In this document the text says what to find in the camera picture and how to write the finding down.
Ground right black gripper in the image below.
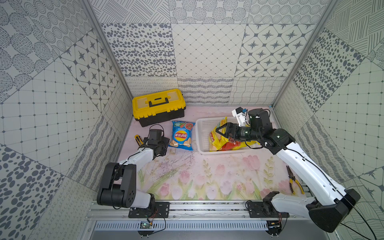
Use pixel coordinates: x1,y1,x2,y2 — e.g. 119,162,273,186
215,122,262,142

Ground yellow chips bag orange print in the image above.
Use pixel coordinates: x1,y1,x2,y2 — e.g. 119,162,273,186
220,141,258,151

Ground yellow Lays chips bag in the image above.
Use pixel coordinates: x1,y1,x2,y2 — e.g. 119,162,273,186
209,117,229,152

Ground blue chips bag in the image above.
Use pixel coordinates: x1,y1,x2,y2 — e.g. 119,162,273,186
169,121,195,151

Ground red chips bag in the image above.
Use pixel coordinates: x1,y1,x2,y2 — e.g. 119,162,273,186
221,141,242,151

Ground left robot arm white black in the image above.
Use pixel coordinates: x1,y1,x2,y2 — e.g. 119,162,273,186
97,129,170,213

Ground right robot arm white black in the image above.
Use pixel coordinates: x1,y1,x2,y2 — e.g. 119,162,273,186
215,107,361,233

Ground white plastic basket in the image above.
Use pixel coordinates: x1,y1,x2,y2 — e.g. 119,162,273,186
194,117,250,156

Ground yellow black utility knife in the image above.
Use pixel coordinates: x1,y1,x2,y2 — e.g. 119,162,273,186
135,135,144,147

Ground yellow black toolbox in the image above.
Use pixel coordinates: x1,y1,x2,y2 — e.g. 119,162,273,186
132,89,186,127

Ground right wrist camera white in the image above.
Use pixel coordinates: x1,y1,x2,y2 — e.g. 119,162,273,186
232,107,248,127

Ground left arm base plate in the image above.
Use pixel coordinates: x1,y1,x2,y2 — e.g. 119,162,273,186
129,202,170,219

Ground aluminium rail frame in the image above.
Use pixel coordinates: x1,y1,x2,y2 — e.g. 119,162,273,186
85,200,309,223

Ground yellow handled pliers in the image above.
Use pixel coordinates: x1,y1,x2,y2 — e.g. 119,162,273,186
286,166,305,195

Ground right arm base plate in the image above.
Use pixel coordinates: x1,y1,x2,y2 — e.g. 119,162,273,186
245,191,290,219

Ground white slotted cable duct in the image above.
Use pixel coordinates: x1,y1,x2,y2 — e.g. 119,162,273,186
94,220,268,231

